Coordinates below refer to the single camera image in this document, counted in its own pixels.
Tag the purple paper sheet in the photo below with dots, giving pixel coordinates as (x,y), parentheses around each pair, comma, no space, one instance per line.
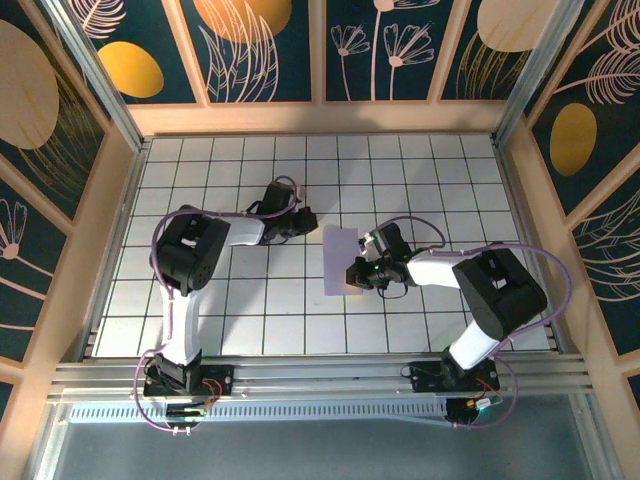
(337,260)

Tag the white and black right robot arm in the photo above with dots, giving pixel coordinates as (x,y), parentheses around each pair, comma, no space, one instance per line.
(500,295)

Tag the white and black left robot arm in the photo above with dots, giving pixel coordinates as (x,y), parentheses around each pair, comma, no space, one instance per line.
(192,250)

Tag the white grid table mat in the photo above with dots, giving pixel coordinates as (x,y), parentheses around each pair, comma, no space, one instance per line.
(300,165)

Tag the black control board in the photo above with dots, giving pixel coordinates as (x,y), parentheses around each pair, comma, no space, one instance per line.
(187,412)

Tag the long aluminium base rail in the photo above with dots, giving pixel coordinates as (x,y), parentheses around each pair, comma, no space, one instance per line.
(325,380)

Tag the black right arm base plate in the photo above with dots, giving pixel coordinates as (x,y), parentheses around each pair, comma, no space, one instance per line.
(422,377)

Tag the aluminium side rail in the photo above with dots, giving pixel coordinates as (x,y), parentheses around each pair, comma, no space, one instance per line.
(515,200)
(121,225)

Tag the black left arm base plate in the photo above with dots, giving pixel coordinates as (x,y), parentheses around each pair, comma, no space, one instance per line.
(222,375)

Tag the aluminium corner post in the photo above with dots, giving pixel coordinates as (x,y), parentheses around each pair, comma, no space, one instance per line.
(102,85)
(532,70)

